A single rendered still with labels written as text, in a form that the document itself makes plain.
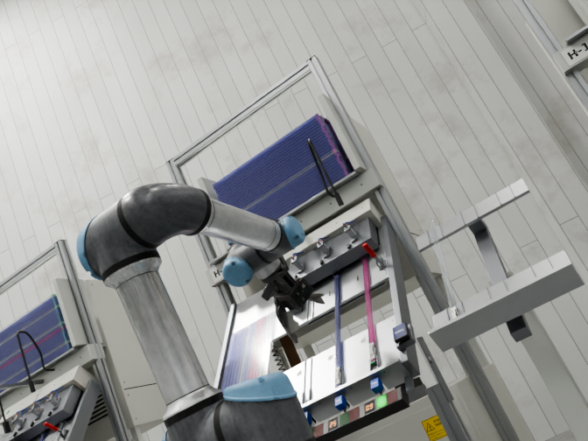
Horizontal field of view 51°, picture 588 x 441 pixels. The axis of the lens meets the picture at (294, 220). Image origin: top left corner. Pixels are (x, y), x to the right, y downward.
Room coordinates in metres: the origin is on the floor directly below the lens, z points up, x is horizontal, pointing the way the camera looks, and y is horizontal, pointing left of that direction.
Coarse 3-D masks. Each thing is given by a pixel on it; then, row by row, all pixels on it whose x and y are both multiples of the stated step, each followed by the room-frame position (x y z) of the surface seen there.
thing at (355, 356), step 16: (384, 320) 1.75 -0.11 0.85; (384, 336) 1.71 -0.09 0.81; (352, 352) 1.75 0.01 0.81; (368, 352) 1.71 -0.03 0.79; (384, 352) 1.67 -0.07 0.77; (304, 368) 1.82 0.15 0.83; (320, 368) 1.78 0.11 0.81; (352, 368) 1.71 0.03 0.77; (368, 368) 1.67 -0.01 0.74; (304, 384) 1.78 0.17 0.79; (320, 384) 1.74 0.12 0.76; (304, 400) 1.74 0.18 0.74
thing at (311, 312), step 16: (368, 256) 1.99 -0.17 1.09; (384, 256) 1.93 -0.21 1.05; (352, 272) 1.99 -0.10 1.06; (368, 272) 1.93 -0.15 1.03; (384, 272) 1.88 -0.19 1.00; (320, 288) 2.04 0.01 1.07; (352, 288) 1.93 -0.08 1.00; (240, 304) 2.30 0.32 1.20; (256, 304) 2.22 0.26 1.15; (272, 304) 2.16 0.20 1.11; (304, 304) 2.03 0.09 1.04; (320, 304) 1.98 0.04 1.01; (240, 320) 2.22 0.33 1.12; (304, 320) 1.98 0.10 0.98
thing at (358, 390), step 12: (396, 360) 1.59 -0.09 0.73; (372, 372) 1.62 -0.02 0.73; (384, 372) 1.61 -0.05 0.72; (396, 372) 1.61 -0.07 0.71; (408, 372) 1.62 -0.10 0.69; (348, 384) 1.64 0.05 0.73; (360, 384) 1.64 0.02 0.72; (384, 384) 1.64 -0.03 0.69; (396, 384) 1.65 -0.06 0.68; (324, 396) 1.67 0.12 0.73; (336, 396) 1.67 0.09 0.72; (348, 396) 1.67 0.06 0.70; (360, 396) 1.67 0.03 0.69; (372, 396) 1.67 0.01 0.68; (312, 408) 1.70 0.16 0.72; (324, 408) 1.70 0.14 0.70; (348, 408) 1.70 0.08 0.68; (312, 420) 1.73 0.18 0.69
